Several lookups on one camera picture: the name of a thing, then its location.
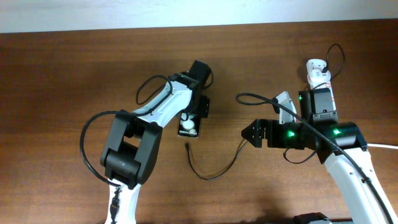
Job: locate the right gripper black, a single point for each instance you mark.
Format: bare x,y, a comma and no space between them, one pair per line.
259,125

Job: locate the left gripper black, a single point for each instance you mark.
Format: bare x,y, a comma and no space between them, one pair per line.
201,107

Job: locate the black smartphone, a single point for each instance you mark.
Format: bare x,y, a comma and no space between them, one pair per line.
189,125

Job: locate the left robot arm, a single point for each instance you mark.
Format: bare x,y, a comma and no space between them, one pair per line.
132,146

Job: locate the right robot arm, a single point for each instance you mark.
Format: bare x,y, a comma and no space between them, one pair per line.
340,147

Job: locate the white usb charger adapter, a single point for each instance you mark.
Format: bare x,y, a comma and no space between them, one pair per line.
315,73

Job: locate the white power strip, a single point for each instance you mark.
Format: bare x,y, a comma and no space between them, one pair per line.
326,85

